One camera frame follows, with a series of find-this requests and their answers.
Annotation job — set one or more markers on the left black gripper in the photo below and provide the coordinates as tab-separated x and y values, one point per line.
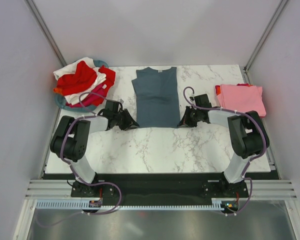
130	122

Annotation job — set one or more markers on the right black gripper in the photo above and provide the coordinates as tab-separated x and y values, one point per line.
185	121

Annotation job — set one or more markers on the grey-blue t shirt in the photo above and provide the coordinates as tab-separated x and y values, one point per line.
157	99

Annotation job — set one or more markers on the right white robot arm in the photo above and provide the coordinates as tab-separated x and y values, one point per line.
248	136

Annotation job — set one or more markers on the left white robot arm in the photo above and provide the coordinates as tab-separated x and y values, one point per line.
70	139

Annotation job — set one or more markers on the magenta t shirt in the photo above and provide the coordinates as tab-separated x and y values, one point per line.
86	98

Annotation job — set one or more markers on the folded pink t shirt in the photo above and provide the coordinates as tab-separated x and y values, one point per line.
245	100

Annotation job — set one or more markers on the teal laundry basket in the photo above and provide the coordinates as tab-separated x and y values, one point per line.
60	101

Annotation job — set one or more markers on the white t shirt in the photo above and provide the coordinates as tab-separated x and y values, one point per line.
78	77

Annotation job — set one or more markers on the right aluminium frame post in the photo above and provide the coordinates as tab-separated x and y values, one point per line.
266	33

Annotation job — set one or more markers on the aluminium frame post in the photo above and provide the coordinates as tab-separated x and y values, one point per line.
45	30
266	33

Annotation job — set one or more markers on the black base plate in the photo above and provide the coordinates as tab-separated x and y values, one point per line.
161	188

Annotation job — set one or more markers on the left aluminium frame post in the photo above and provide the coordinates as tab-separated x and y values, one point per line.
45	30

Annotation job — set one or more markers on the aluminium rail profile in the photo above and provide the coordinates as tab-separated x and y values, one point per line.
261	190

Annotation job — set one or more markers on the white slotted cable duct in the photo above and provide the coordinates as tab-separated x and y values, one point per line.
93	205

